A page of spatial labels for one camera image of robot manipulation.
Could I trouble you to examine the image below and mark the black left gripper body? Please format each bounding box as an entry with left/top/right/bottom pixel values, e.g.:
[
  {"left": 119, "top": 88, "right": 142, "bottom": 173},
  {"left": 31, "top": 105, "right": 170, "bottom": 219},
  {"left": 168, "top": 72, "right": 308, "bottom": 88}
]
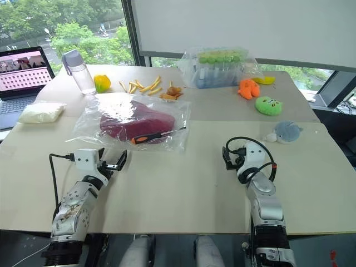
[{"left": 97, "top": 160, "right": 119, "bottom": 179}]

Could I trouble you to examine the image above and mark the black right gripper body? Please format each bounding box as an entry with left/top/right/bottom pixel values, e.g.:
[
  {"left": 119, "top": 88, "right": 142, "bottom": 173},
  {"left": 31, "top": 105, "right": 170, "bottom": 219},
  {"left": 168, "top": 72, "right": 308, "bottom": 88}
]
[{"left": 229, "top": 149, "right": 247, "bottom": 169}]

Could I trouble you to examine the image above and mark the orange black handled screwdriver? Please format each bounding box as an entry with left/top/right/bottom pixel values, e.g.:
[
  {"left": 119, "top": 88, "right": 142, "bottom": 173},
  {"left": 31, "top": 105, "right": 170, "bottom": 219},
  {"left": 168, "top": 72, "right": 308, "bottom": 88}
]
[{"left": 131, "top": 126, "right": 187, "bottom": 145}]

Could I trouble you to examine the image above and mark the large clear plastic bag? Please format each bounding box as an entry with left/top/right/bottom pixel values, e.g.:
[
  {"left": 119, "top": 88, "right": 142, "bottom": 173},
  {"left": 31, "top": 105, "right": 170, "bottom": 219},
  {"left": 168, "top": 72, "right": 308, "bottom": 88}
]
[{"left": 65, "top": 93, "right": 193, "bottom": 154}]

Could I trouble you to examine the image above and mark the dark red cloth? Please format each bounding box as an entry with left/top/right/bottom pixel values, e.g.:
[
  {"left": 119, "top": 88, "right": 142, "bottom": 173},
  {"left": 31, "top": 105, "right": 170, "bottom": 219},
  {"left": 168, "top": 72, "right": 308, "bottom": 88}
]
[{"left": 99, "top": 100, "right": 176, "bottom": 144}]

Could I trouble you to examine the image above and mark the grey plush shark toy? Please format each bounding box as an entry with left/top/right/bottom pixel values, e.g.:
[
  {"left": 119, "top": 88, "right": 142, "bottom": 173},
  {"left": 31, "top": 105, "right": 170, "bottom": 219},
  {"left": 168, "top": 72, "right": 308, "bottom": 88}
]
[{"left": 261, "top": 120, "right": 304, "bottom": 145}]

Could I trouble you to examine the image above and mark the green plush toy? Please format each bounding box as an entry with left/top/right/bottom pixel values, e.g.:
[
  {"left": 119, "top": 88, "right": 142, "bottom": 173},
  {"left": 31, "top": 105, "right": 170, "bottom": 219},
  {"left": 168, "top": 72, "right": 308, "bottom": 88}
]
[{"left": 255, "top": 96, "right": 284, "bottom": 116}]

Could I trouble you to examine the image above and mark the orange plush toy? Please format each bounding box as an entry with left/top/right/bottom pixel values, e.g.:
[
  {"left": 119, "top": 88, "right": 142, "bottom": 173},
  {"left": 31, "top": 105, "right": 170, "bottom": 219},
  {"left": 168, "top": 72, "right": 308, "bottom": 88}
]
[{"left": 237, "top": 78, "right": 261, "bottom": 99}]

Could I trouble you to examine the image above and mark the yellow toy bell pepper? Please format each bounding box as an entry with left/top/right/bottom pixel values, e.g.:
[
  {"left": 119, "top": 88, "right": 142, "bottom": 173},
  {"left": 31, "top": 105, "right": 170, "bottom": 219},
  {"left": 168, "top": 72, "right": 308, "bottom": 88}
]
[{"left": 93, "top": 73, "right": 112, "bottom": 93}]

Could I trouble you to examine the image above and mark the bag of white powder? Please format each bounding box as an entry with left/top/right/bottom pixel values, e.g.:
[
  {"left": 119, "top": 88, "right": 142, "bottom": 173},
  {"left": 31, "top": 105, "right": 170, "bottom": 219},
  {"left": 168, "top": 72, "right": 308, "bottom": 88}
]
[{"left": 18, "top": 101, "right": 67, "bottom": 124}]

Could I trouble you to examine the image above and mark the clear bottle with grey lid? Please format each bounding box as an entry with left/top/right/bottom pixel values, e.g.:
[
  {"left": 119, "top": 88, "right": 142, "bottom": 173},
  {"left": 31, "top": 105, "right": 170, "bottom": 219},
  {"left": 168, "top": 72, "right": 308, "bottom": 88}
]
[{"left": 61, "top": 49, "right": 97, "bottom": 96}]

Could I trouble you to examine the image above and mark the yellow toy banana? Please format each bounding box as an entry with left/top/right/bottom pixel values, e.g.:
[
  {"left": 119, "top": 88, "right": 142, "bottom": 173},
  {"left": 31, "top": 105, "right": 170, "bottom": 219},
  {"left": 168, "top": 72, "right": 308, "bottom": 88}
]
[{"left": 251, "top": 75, "right": 276, "bottom": 85}]

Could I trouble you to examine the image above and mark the green capped tube box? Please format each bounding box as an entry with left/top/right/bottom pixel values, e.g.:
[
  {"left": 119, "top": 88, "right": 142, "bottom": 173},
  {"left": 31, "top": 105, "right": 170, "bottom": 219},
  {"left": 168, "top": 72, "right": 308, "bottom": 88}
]
[{"left": 194, "top": 50, "right": 246, "bottom": 90}]

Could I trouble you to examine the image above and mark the crinkled clear plastic bag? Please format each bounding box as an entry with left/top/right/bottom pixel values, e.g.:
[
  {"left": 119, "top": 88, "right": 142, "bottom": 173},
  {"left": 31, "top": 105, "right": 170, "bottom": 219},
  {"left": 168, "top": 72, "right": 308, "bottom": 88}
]
[{"left": 176, "top": 46, "right": 265, "bottom": 90}]

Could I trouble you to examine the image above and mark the open laptop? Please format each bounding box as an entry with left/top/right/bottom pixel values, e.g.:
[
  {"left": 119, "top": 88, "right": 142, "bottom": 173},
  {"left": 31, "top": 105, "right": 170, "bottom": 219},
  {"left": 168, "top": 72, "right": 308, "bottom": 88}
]
[{"left": 0, "top": 46, "right": 56, "bottom": 131}]

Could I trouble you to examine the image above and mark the dark slanted monitor panel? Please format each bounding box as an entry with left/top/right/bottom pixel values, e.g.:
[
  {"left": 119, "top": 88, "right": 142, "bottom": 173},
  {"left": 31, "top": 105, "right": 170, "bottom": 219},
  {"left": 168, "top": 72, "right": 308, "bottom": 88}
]
[{"left": 318, "top": 70, "right": 356, "bottom": 108}]

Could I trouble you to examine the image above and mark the white roller blind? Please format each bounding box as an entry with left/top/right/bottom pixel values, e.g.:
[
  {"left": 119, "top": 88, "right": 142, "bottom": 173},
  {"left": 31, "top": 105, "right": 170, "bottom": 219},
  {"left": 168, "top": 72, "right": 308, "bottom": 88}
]
[{"left": 130, "top": 0, "right": 356, "bottom": 70}]

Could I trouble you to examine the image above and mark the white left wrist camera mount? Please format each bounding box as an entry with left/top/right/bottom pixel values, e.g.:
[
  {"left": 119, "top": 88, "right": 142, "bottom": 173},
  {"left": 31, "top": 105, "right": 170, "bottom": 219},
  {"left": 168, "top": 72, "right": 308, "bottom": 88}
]
[{"left": 74, "top": 149, "right": 98, "bottom": 172}]

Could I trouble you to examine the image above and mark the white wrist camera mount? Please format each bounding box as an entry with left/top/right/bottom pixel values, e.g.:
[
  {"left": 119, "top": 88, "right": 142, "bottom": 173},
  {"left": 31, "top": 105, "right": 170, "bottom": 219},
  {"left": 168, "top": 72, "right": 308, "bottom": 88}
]
[
  {"left": 74, "top": 149, "right": 98, "bottom": 172},
  {"left": 238, "top": 142, "right": 265, "bottom": 176}
]

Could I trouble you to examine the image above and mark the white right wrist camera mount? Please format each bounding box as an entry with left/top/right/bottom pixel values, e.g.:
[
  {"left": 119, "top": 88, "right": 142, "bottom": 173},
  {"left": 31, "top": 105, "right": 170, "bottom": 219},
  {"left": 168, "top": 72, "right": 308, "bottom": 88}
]
[{"left": 238, "top": 142, "right": 265, "bottom": 176}]

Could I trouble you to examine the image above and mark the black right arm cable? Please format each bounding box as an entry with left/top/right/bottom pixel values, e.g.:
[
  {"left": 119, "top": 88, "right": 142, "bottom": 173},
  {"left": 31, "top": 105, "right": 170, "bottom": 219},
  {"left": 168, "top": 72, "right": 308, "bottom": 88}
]
[{"left": 225, "top": 136, "right": 278, "bottom": 183}]

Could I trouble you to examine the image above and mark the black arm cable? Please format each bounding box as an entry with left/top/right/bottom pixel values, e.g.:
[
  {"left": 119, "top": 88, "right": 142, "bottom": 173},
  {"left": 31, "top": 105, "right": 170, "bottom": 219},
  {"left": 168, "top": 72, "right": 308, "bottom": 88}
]
[
  {"left": 225, "top": 136, "right": 278, "bottom": 183},
  {"left": 48, "top": 152, "right": 76, "bottom": 215}
]

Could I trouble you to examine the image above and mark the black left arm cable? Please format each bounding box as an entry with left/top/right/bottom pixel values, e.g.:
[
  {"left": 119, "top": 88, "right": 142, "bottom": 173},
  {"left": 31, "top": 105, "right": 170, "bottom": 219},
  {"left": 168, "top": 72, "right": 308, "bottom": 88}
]
[{"left": 48, "top": 152, "right": 76, "bottom": 215}]

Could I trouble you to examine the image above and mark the dark window frame pillar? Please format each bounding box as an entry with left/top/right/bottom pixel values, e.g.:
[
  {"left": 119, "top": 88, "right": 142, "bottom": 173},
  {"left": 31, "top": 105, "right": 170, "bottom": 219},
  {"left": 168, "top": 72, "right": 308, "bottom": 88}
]
[{"left": 121, "top": 0, "right": 152, "bottom": 67}]

